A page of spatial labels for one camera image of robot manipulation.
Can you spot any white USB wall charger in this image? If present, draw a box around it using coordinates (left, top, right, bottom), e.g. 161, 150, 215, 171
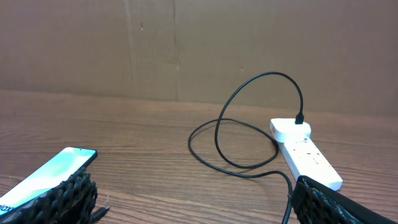
270, 118, 312, 143

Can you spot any dark Samsung Galaxy smartphone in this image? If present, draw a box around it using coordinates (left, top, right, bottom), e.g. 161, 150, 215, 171
1, 147, 98, 215

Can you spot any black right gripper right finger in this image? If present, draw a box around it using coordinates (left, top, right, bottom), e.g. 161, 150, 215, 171
291, 175, 397, 224

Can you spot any black USB charging cable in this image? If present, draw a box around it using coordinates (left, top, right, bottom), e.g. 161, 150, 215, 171
90, 72, 305, 224

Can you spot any white power strip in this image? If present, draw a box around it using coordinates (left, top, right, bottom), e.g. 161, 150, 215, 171
278, 138, 343, 191

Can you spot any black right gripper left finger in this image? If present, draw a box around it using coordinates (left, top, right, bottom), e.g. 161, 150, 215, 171
1, 167, 98, 224

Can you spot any brown cardboard backdrop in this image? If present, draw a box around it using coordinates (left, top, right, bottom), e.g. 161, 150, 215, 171
1, 1, 397, 116

